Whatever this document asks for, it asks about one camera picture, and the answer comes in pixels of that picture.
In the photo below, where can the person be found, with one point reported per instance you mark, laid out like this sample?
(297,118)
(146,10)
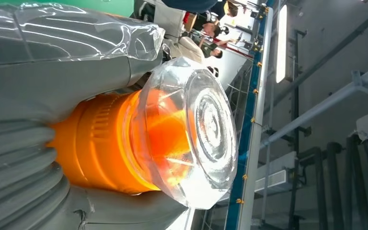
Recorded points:
(187,47)
(212,30)

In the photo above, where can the blue and white rail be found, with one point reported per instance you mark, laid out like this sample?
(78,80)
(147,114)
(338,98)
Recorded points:
(250,133)

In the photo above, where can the green table mat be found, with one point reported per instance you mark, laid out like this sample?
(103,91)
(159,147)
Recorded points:
(114,6)

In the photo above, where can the long ceiling light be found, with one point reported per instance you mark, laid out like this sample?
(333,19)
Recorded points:
(281,44)

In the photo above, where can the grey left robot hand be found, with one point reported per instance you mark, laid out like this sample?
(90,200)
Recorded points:
(60,73)

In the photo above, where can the white air vent unit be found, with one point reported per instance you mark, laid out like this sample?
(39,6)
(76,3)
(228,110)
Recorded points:
(276,177)

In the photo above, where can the grey ceiling beam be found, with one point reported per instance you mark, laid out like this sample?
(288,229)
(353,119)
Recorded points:
(314,111)

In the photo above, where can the orange bottle clear cap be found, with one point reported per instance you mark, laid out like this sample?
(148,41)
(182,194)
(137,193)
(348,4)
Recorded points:
(107,143)

